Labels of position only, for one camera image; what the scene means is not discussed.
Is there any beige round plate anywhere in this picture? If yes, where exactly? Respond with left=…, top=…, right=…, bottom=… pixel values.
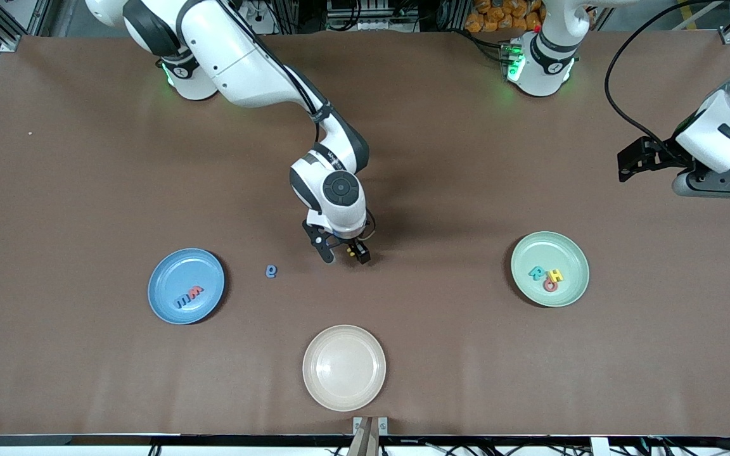
left=302, top=325, right=387, bottom=412

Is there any pale green round plate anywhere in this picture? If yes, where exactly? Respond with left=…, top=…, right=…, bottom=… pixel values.
left=510, top=231, right=591, bottom=308

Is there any blue round plate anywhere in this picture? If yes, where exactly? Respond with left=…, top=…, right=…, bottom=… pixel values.
left=148, top=248, right=226, bottom=325

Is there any brown wooden slat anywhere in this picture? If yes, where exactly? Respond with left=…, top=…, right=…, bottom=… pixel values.
left=347, top=418, right=380, bottom=456

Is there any orange objects pile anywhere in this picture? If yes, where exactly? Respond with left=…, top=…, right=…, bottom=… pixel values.
left=464, top=0, right=543, bottom=34

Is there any metal equipment rack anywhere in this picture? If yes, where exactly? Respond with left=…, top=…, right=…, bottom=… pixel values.
left=326, top=0, right=423, bottom=34

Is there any white power strip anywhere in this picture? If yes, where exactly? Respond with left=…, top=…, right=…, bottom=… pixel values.
left=238, top=0, right=277, bottom=35

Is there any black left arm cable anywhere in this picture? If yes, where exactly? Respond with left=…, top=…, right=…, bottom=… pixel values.
left=605, top=0, right=730, bottom=149

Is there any metal table edge bracket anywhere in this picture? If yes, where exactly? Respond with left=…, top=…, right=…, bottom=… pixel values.
left=352, top=416, right=389, bottom=438

